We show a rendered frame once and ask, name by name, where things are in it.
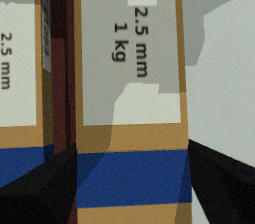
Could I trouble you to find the tan welding electrode pack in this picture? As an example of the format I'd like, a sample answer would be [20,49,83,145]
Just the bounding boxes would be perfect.
[74,0,192,224]
[0,0,54,188]

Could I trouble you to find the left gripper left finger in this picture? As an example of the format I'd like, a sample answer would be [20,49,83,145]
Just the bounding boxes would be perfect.
[0,143,77,224]

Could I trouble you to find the dark red low platform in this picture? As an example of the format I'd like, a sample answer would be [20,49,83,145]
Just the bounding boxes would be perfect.
[50,0,76,155]

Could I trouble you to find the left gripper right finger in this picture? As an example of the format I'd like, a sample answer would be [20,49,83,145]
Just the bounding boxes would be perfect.
[188,139,255,224]

